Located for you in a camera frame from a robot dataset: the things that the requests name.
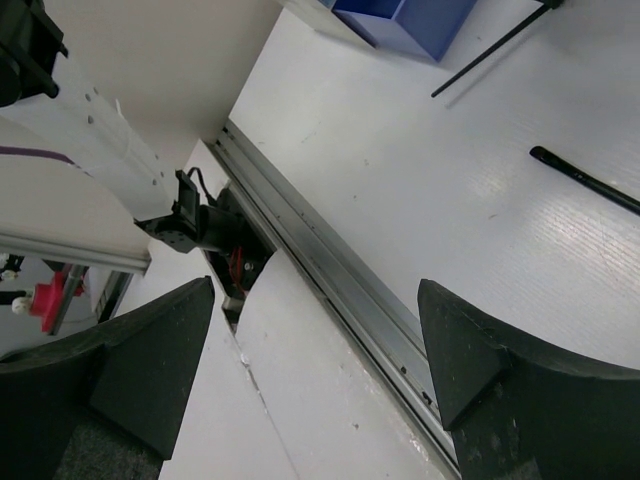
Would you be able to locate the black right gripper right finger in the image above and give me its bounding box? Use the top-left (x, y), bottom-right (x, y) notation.
top-left (418, 280), bottom-right (639, 479)

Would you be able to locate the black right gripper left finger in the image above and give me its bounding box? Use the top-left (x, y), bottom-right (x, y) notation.
top-left (1, 276), bottom-right (215, 479)

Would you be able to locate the periwinkle blue drawer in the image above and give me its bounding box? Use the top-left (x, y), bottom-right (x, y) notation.
top-left (332, 0), bottom-right (476, 62)

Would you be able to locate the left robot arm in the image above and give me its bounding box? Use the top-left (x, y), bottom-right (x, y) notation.
top-left (1, 1), bottom-right (249, 256)

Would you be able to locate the black makeup brush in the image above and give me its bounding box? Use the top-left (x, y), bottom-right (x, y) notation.
top-left (529, 146), bottom-right (639, 216)

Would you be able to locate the red emergency stop button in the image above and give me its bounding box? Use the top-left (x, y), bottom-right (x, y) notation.
top-left (28, 272), bottom-right (66, 336)

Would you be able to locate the long black eyeliner pencil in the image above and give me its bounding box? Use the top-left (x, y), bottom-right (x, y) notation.
top-left (430, 0), bottom-right (565, 98)

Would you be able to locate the white drawer cabinet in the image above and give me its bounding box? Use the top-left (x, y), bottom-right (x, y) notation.
top-left (278, 0), bottom-right (374, 48)

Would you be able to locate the aluminium table rail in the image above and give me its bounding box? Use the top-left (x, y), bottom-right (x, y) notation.
top-left (209, 120), bottom-right (459, 471)

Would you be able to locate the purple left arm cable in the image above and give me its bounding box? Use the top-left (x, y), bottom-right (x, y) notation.
top-left (0, 144), bottom-right (74, 166)

